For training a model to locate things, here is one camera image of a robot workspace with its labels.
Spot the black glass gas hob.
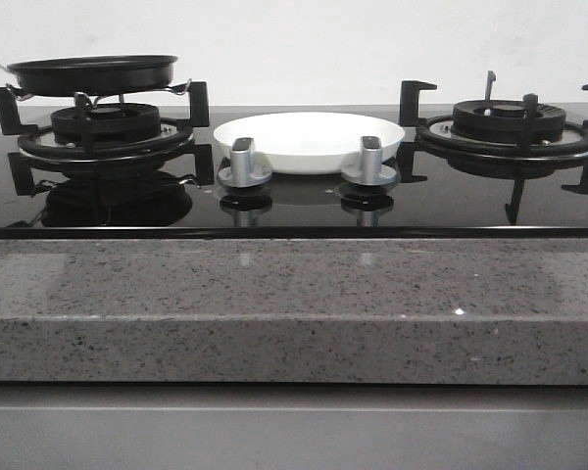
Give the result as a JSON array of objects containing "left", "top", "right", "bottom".
[{"left": 0, "top": 128, "right": 588, "bottom": 239}]

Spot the silver right stove knob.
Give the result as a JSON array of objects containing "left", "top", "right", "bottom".
[{"left": 341, "top": 136, "right": 398, "bottom": 187}]

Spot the black frying pan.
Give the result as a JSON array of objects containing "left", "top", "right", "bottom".
[{"left": 6, "top": 55, "right": 177, "bottom": 97}]

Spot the black right pan support grate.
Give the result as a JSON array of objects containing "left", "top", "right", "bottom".
[{"left": 399, "top": 70, "right": 588, "bottom": 225}]

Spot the silver left stove knob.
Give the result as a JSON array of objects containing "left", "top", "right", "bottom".
[{"left": 218, "top": 137, "right": 272, "bottom": 189}]

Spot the grey cabinet front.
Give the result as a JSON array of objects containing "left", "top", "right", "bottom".
[{"left": 0, "top": 385, "right": 588, "bottom": 469}]

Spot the grey speckled stone countertop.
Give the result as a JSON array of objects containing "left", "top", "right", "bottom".
[{"left": 0, "top": 239, "right": 588, "bottom": 385}]

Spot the silver stove knob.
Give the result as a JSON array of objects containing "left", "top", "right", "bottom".
[
  {"left": 341, "top": 136, "right": 398, "bottom": 187},
  {"left": 218, "top": 137, "right": 272, "bottom": 189}
]

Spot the wire pan reducer ring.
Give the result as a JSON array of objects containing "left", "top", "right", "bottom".
[{"left": 4, "top": 77, "right": 193, "bottom": 108}]

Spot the black pan support grate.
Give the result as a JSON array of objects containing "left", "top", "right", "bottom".
[
  {"left": 399, "top": 70, "right": 588, "bottom": 225},
  {"left": 0, "top": 80, "right": 214, "bottom": 196}
]

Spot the black gas burner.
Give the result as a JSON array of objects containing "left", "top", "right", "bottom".
[
  {"left": 50, "top": 103, "right": 162, "bottom": 145},
  {"left": 451, "top": 100, "right": 566, "bottom": 144}
]

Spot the black left gas burner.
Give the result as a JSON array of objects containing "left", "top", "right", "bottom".
[{"left": 50, "top": 103, "right": 162, "bottom": 145}]

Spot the white ceramic plate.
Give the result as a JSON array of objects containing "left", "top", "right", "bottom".
[{"left": 214, "top": 112, "right": 405, "bottom": 175}]

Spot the black left pan support grate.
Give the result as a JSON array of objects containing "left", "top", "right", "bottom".
[{"left": 0, "top": 80, "right": 214, "bottom": 196}]

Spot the black right gas burner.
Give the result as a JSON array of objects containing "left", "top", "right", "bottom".
[{"left": 451, "top": 100, "right": 566, "bottom": 144}]

